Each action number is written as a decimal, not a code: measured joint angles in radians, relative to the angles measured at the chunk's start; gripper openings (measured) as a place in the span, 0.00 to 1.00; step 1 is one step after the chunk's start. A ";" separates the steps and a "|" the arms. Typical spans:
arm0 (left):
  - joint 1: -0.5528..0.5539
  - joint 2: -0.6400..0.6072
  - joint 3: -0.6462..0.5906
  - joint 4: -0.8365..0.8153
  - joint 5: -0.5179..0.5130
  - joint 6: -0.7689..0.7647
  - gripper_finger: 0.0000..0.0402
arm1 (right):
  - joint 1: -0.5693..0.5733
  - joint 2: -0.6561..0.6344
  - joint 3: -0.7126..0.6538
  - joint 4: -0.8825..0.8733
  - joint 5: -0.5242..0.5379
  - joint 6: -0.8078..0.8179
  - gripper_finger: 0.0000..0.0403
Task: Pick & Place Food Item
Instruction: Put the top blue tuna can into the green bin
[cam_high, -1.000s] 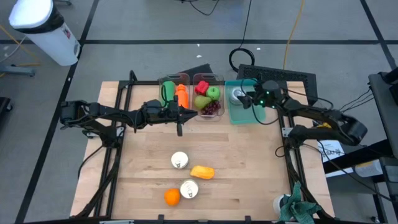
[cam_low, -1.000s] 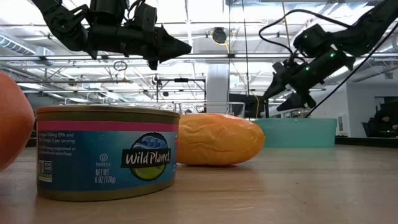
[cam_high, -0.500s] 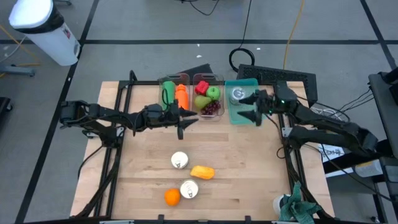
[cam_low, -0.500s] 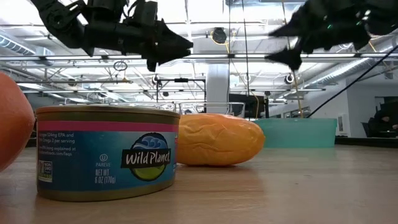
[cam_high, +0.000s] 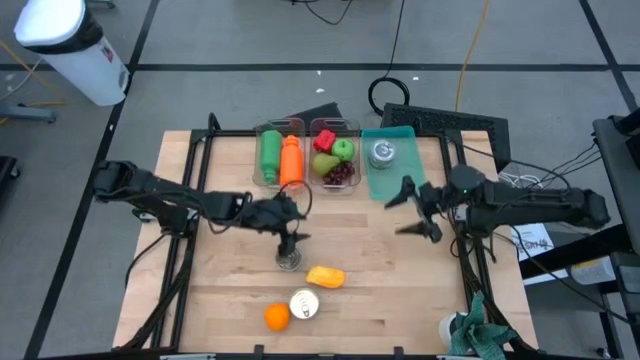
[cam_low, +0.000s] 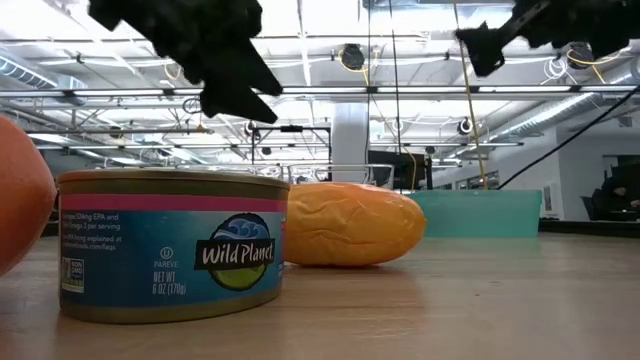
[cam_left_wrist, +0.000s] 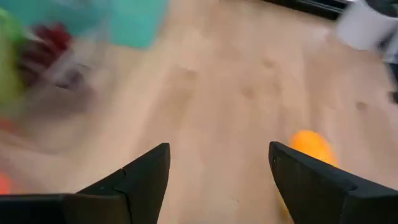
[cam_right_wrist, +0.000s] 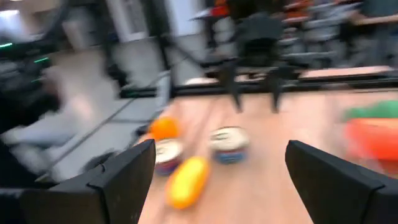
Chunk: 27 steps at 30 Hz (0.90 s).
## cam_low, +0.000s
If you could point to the person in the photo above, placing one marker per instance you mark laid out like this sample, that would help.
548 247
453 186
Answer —
617 192

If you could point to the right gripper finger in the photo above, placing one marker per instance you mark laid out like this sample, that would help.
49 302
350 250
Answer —
487 50

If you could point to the clear plastic bin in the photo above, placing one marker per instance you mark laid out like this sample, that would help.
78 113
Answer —
300 172

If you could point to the toy orange fruit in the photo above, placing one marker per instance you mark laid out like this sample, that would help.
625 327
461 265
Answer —
25 200

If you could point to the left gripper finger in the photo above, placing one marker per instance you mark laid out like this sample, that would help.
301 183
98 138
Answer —
245 72
235 105

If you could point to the black monitor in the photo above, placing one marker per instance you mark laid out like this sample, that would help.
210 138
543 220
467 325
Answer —
405 170

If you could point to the blue label tuna can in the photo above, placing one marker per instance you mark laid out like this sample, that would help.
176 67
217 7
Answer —
150 260

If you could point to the teal plastic bin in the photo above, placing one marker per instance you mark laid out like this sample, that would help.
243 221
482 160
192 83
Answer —
480 215

